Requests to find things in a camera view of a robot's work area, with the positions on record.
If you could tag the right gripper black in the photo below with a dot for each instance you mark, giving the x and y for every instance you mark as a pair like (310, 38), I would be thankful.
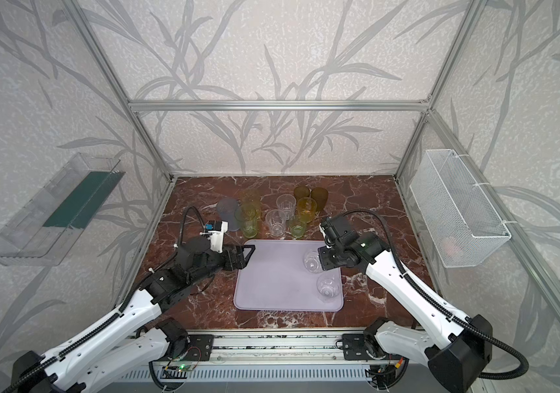
(322, 251)

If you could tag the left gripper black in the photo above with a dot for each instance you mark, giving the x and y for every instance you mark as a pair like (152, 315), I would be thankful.
(239, 263)

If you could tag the clear faceted cup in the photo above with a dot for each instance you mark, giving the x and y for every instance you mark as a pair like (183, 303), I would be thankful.
(329, 286)
(286, 203)
(312, 262)
(276, 223)

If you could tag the yellow transparent plastic cup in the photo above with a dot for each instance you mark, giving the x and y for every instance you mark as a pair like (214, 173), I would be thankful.
(306, 209)

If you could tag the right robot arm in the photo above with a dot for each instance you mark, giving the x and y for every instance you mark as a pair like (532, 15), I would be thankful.
(455, 357)

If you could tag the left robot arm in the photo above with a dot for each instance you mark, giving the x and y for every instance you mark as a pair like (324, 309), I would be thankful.
(102, 353)

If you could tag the lilac plastic tray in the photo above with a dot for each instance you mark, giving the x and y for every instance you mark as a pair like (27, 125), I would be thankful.
(276, 279)

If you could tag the tall green plastic cup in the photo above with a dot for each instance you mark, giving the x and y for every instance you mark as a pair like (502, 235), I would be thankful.
(247, 216)

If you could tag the blue frosted plastic cup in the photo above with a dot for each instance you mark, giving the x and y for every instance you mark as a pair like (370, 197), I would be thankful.
(226, 209)

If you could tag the small green plastic cup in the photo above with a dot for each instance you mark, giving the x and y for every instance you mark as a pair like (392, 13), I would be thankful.
(297, 227)

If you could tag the tall yellow plastic cup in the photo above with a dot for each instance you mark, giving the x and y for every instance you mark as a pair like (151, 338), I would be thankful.
(250, 196)

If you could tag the amber dimpled cup right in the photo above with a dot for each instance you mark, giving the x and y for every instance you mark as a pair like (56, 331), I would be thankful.
(320, 196)

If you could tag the amber dimpled cup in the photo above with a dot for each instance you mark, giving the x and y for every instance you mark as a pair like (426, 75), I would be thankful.
(320, 196)
(301, 192)

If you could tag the amber dimpled cup left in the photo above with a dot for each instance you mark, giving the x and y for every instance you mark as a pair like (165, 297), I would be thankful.
(301, 192)

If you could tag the small circuit board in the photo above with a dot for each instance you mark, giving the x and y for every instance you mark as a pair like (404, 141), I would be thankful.
(183, 368)

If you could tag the green pad in bin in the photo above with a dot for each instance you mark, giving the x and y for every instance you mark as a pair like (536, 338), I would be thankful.
(79, 208)

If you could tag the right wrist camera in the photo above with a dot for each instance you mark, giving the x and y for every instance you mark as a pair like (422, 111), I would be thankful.
(337, 229)

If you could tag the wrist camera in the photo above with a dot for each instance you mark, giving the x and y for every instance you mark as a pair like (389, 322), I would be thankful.
(214, 231)
(337, 229)

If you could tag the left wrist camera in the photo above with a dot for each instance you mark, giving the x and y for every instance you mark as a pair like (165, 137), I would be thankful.
(214, 231)

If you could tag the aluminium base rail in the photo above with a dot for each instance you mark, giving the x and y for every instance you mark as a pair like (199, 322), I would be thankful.
(301, 346)

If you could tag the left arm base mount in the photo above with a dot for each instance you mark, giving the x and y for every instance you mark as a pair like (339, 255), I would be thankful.
(193, 348)

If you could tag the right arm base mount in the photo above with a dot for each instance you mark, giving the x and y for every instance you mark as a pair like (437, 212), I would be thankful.
(356, 346)

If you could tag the white wire mesh basket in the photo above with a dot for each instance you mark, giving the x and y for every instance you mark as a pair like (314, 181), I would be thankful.
(463, 224)

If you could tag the clear plastic wall bin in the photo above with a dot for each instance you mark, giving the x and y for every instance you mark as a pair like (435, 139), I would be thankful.
(24, 241)

